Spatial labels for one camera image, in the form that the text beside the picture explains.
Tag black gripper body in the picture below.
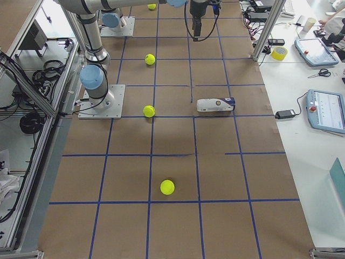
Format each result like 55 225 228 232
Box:
189 0 209 18

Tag white blue tennis ball can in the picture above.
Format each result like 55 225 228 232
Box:
197 97 236 112

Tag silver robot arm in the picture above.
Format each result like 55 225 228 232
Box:
101 8 127 32
58 0 212 65

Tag far yellow tennis ball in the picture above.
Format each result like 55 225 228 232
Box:
147 4 156 10

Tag yellow tennis ball between bases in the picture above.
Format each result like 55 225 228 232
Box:
144 53 156 65

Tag middle yellow tennis ball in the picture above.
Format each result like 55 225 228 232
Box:
143 105 156 118

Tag near yellow tennis ball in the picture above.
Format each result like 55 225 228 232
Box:
160 179 175 195

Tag black remote device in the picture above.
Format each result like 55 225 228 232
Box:
267 39 285 46

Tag yellow tape roll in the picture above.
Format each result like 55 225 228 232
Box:
271 46 288 61

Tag paper cup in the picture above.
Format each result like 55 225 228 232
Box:
302 17 316 32

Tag far teach pendant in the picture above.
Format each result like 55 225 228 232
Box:
294 38 339 66

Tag teach pendant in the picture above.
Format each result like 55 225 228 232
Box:
294 38 339 66
306 90 344 134

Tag black power adapter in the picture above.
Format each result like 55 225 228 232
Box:
274 109 296 119

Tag brown paper table cover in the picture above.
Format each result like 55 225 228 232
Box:
38 1 313 258

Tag near teach pendant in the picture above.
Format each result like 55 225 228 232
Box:
306 90 344 134

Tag grey metal box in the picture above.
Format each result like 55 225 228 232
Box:
19 20 47 57

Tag teal board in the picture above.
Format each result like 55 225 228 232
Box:
329 158 345 207

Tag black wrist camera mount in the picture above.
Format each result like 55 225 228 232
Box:
209 0 222 16

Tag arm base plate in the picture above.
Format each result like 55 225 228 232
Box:
78 85 126 119
100 13 135 38

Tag aluminium frame post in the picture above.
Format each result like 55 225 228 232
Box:
252 0 285 62

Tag black handled scissors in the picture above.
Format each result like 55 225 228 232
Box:
308 69 331 78

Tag black cable coil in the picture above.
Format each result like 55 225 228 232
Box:
19 112 44 135

